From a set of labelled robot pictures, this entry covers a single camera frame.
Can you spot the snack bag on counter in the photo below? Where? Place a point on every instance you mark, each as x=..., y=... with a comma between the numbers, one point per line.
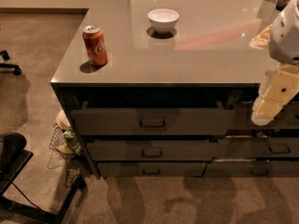
x=261, y=40

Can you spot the wire basket with items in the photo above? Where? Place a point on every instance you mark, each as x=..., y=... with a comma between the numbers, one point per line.
x=65, y=149

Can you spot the grey counter cabinet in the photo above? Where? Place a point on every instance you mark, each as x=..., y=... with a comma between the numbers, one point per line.
x=205, y=60

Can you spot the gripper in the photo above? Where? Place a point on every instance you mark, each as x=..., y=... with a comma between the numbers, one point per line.
x=286, y=40

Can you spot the white ceramic bowl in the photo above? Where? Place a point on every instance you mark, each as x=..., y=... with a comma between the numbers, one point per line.
x=163, y=20

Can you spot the grey drawer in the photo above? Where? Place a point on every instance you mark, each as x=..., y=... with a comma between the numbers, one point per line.
x=157, y=150
x=160, y=168
x=253, y=169
x=258, y=147
x=288, y=117
x=152, y=121

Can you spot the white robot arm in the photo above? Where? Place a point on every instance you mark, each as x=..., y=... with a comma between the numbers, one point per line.
x=284, y=36

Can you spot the red soda can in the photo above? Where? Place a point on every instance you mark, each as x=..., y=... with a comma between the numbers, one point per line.
x=93, y=38

